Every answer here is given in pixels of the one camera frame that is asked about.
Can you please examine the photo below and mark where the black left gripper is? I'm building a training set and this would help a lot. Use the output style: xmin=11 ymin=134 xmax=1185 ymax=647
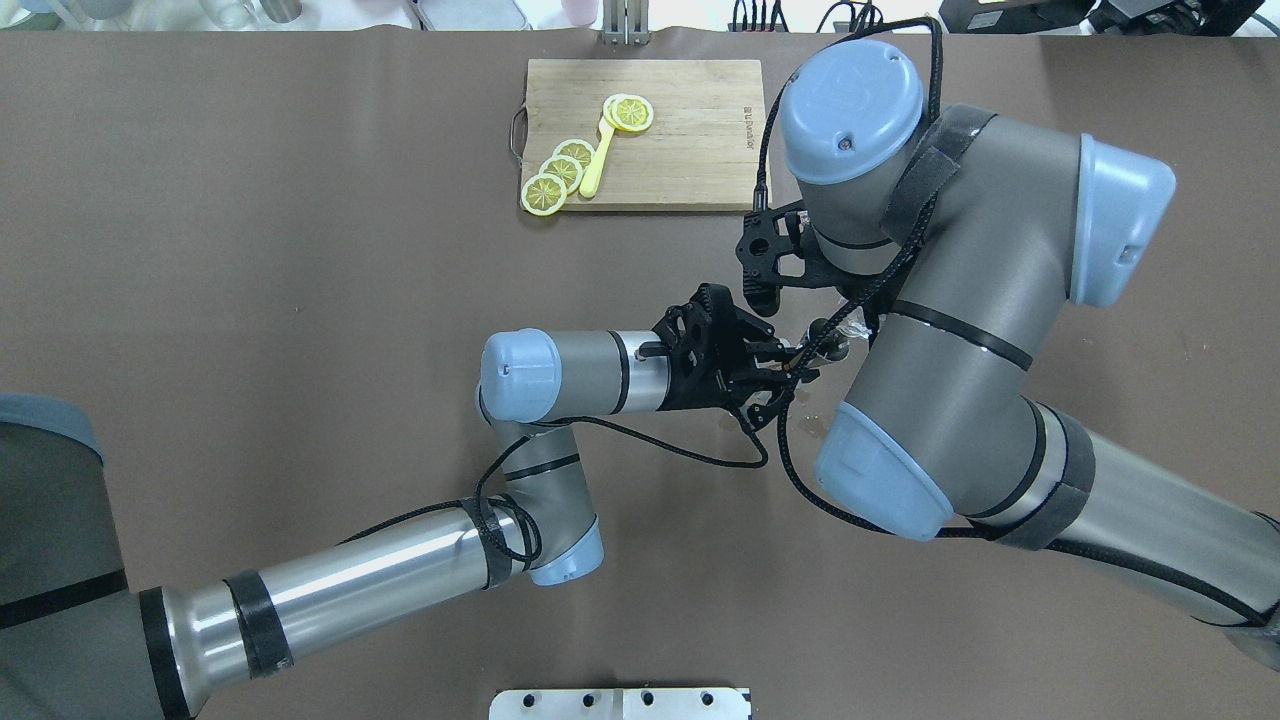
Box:
xmin=653 ymin=283 xmax=820 ymax=430

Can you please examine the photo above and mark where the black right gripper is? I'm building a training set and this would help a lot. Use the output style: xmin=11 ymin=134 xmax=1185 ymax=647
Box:
xmin=736 ymin=200 xmax=851 ymax=301

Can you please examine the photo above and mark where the clear glass measuring beaker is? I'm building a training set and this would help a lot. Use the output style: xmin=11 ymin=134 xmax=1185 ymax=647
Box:
xmin=809 ymin=307 xmax=873 ymax=366

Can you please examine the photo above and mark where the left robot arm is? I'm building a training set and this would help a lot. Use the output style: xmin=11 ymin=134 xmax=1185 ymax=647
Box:
xmin=3 ymin=284 xmax=818 ymax=719

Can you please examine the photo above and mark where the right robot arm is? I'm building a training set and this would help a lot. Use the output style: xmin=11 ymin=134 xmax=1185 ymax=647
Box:
xmin=773 ymin=38 xmax=1279 ymax=667

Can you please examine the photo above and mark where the bamboo cutting board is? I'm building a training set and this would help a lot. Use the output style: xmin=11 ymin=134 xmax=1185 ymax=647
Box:
xmin=520 ymin=59 xmax=768 ymax=213

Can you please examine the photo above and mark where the lemon slice on spoon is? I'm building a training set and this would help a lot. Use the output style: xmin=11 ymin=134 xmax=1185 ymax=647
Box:
xmin=603 ymin=94 xmax=655 ymax=133

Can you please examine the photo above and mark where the yellow plastic spoon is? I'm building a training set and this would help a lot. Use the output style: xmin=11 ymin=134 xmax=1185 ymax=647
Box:
xmin=579 ymin=110 xmax=616 ymax=199

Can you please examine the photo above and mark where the lower lemon slice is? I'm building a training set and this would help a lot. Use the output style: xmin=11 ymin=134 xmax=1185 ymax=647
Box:
xmin=553 ymin=138 xmax=596 ymax=169

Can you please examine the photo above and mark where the middle lemon slice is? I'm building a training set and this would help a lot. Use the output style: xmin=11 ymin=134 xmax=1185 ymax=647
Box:
xmin=540 ymin=154 xmax=585 ymax=195

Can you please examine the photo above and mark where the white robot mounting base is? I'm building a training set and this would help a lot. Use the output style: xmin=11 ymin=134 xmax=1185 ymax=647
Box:
xmin=488 ymin=687 xmax=754 ymax=719

